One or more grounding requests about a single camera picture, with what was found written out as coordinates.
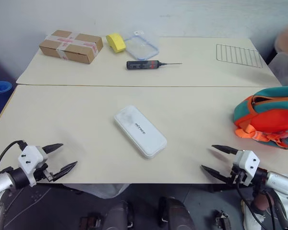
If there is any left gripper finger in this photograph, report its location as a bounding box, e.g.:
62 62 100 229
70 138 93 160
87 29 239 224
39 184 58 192
42 143 64 155
50 161 78 181

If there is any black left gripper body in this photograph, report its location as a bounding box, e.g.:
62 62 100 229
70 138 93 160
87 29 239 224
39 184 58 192
35 163 54 182

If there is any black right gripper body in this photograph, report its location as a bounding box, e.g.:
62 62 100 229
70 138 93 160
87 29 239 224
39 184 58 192
229 164 247 185

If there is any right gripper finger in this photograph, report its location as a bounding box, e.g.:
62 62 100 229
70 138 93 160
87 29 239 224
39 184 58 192
201 164 231 185
211 144 240 155

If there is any orange and teal backpack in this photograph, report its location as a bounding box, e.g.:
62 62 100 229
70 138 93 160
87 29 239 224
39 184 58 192
233 85 288 150

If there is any white rectangular case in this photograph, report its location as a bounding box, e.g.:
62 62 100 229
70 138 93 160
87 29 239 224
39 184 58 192
113 104 168 160

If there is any white shoe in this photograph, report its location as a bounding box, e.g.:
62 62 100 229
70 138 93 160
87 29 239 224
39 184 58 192
240 199 267 230

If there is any dark rounded shape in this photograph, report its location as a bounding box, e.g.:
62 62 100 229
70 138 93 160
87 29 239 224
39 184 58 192
102 200 135 230
157 196 195 230

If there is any blue rolled foam mat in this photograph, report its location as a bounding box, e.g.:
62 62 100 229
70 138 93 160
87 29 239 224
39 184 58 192
0 80 13 120

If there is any taped brown cardboard box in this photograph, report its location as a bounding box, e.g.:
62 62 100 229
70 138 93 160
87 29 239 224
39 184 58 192
38 29 104 65

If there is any person in white clothing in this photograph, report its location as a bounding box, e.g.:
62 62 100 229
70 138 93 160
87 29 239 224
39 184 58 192
268 18 288 87

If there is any black electric screwdriver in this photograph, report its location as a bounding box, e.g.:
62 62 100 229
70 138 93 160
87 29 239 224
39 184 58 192
126 60 183 71

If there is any clear blue-rimmed container lid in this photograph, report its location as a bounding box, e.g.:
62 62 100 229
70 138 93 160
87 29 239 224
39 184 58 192
122 31 160 61

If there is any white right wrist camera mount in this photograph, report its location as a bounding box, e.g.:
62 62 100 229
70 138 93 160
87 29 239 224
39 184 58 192
232 150 261 186

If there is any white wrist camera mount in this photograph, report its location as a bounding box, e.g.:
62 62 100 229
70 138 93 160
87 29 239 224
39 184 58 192
17 145 49 188
232 150 261 186

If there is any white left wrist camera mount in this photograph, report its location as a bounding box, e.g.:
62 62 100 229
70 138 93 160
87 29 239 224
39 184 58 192
17 145 49 188

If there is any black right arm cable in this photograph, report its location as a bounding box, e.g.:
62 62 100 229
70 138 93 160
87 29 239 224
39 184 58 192
236 184 278 230

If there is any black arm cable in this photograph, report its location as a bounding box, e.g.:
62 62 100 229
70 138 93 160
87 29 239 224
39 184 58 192
236 184 278 230
0 140 29 175

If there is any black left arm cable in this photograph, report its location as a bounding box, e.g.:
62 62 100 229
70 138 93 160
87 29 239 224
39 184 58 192
0 140 29 175

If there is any metal wire rack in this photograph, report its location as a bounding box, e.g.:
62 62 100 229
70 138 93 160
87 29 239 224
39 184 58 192
216 43 264 69

